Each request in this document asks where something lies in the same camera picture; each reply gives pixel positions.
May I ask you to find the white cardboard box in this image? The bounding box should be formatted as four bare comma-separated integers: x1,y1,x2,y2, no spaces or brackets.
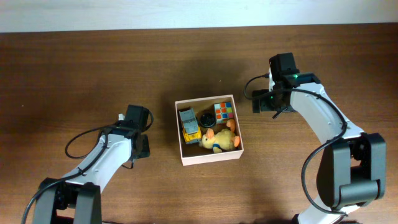
174,95,244,166

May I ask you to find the yellow plush bunny toy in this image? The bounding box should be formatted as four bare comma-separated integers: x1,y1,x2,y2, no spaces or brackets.
199,119,241,154

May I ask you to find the colourful puzzle cube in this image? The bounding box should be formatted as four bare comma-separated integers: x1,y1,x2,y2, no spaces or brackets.
214,102,234,124

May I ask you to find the yellow grey toy truck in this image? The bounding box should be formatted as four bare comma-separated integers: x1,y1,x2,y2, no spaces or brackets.
178,108,202,144

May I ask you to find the black round cap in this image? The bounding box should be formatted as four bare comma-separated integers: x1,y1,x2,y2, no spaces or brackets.
199,113,216,128

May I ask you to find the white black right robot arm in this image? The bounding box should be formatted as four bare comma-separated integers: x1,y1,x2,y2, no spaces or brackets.
248,53,386,223

